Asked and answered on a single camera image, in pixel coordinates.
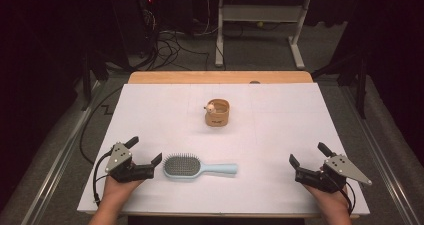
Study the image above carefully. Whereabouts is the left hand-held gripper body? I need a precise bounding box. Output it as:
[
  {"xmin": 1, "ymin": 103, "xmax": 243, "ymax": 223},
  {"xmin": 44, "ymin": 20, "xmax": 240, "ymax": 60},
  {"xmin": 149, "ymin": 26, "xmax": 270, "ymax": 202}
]
[{"xmin": 104, "ymin": 142, "xmax": 156, "ymax": 183}]

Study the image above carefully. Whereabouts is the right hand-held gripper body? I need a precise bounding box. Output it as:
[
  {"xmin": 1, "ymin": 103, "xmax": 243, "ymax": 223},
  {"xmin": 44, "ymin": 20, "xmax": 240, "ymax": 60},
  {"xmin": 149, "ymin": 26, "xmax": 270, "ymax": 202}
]
[{"xmin": 294, "ymin": 154, "xmax": 373, "ymax": 194}]

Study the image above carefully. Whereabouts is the light blue hairbrush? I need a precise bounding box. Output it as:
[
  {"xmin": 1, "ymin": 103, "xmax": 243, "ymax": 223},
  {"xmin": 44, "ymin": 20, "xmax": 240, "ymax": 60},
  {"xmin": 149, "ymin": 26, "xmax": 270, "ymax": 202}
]
[{"xmin": 162, "ymin": 153, "xmax": 239, "ymax": 180}]

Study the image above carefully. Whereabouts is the wooden cup with animal figure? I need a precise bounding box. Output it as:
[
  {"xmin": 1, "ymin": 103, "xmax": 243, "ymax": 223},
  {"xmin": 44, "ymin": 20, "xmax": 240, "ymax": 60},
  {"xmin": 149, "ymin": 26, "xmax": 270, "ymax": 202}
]
[{"xmin": 203, "ymin": 98, "xmax": 231, "ymax": 127}]

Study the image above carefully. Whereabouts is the person's left hand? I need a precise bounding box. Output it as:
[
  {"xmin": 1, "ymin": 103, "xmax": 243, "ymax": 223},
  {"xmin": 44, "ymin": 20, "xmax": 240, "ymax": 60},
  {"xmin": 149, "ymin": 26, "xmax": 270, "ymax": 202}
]
[{"xmin": 99, "ymin": 177, "xmax": 144, "ymax": 213}]

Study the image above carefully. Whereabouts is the person's right hand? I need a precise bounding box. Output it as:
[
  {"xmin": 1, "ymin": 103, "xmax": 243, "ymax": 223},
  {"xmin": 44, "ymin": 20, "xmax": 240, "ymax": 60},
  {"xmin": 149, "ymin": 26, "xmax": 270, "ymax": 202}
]
[{"xmin": 303, "ymin": 184, "xmax": 351, "ymax": 216}]

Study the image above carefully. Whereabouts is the white table mat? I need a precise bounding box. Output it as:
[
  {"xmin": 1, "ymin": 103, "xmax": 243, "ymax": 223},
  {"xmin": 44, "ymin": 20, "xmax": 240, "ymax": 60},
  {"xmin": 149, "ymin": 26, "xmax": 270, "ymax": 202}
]
[{"xmin": 77, "ymin": 82, "xmax": 371, "ymax": 216}]

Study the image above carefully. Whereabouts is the black stand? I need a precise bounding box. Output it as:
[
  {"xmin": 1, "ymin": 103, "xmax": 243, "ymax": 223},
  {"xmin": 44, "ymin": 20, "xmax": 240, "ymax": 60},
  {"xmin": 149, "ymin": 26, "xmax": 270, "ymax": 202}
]
[
  {"xmin": 311, "ymin": 48, "xmax": 369, "ymax": 120},
  {"xmin": 80, "ymin": 44, "xmax": 111, "ymax": 112}
]

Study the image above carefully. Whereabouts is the wooden table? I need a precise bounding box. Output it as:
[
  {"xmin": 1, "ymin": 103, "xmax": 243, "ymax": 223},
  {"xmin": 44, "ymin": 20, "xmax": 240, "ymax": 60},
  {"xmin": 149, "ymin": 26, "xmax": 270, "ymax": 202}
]
[{"xmin": 85, "ymin": 70, "xmax": 361, "ymax": 219}]

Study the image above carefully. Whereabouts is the dark computer tower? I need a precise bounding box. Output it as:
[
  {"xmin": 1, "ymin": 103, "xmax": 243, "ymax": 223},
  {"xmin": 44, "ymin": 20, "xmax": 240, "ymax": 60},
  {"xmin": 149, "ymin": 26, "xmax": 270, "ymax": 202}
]
[{"xmin": 111, "ymin": 0, "xmax": 159, "ymax": 59}]

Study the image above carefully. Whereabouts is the white metal stand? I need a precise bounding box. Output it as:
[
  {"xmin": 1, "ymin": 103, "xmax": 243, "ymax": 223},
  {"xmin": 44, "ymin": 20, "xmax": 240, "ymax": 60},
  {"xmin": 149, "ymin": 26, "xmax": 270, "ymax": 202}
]
[{"xmin": 214, "ymin": 0, "xmax": 313, "ymax": 70}]

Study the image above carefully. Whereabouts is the right hand-held gripper black cable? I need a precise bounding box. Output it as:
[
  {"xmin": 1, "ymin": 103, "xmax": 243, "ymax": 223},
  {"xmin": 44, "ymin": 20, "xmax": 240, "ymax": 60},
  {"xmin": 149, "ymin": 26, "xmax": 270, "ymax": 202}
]
[{"xmin": 333, "ymin": 179, "xmax": 357, "ymax": 217}]

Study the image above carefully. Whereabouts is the hand-held gripper black cable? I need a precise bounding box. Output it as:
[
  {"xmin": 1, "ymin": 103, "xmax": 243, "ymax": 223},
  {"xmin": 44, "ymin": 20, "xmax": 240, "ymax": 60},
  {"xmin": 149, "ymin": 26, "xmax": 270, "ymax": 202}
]
[
  {"xmin": 92, "ymin": 149, "xmax": 116, "ymax": 208},
  {"xmin": 333, "ymin": 179, "xmax": 357, "ymax": 217}
]

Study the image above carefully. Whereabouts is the left hand-held gripper black cable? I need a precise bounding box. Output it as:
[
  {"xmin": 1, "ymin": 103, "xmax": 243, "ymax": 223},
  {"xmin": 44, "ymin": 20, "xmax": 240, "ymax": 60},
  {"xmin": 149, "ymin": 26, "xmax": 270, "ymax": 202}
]
[{"xmin": 92, "ymin": 149, "xmax": 116, "ymax": 208}]

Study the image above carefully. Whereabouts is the aluminium floor rail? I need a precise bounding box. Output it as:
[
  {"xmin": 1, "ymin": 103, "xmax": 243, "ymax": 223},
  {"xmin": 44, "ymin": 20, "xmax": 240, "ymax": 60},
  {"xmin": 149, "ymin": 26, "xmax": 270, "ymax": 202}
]
[
  {"xmin": 339, "ymin": 84, "xmax": 424, "ymax": 225},
  {"xmin": 19, "ymin": 80, "xmax": 103, "ymax": 225}
]

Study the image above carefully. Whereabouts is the black floor cable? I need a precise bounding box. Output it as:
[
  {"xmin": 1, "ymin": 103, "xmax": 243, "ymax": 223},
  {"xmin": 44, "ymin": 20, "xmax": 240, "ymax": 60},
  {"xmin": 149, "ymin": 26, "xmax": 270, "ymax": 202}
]
[{"xmin": 78, "ymin": 85, "xmax": 125, "ymax": 166}]

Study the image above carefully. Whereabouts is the bundle of floor cables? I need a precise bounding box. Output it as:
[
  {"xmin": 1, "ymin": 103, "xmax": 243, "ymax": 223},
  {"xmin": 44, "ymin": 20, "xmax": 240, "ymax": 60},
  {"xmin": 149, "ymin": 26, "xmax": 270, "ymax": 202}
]
[{"xmin": 133, "ymin": 24, "xmax": 221, "ymax": 72}]

